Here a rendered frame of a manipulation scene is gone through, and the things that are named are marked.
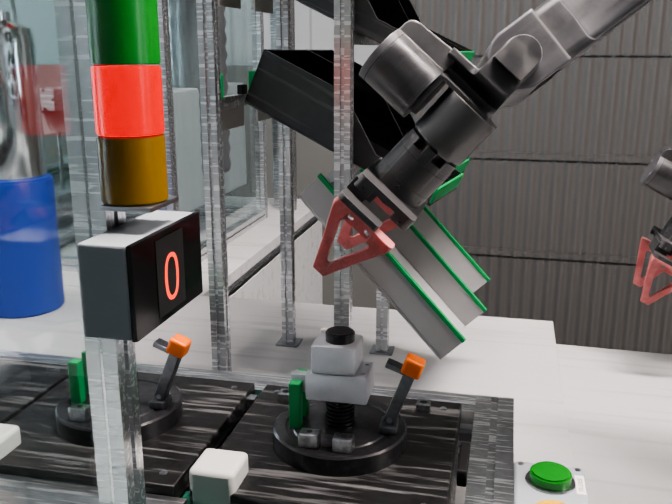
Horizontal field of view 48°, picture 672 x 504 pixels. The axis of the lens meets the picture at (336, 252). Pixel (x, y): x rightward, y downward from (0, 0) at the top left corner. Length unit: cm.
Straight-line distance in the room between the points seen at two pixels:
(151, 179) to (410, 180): 25
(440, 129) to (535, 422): 57
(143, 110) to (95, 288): 13
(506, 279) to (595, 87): 94
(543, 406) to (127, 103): 82
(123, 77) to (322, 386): 38
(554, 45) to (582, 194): 287
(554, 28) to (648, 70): 282
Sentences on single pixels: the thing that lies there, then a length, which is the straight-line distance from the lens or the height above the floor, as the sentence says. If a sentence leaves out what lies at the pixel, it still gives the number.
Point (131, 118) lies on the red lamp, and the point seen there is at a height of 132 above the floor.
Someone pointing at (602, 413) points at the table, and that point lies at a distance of 120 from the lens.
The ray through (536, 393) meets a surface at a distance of 123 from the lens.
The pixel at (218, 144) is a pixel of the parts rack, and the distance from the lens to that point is 98.
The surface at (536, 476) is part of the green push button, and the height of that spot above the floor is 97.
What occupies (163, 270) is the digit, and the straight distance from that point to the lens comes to 59.
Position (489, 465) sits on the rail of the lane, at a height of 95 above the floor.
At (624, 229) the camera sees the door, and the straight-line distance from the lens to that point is 362.
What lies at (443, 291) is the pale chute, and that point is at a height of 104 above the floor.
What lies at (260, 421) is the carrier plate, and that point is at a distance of 88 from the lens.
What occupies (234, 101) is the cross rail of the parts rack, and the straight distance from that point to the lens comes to 105.
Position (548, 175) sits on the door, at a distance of 356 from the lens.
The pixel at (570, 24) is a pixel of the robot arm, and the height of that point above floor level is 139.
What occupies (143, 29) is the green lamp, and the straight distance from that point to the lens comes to 57.
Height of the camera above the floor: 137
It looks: 15 degrees down
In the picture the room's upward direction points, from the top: straight up
